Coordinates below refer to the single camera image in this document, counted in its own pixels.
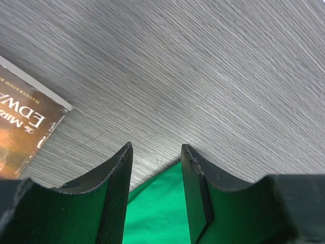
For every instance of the brown book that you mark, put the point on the brown book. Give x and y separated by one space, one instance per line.
30 112

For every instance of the green t shirt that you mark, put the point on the green t shirt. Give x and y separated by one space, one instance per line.
156 211

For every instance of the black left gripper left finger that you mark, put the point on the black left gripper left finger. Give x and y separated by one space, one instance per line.
88 209

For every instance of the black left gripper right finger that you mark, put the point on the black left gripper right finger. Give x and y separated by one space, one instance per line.
279 208

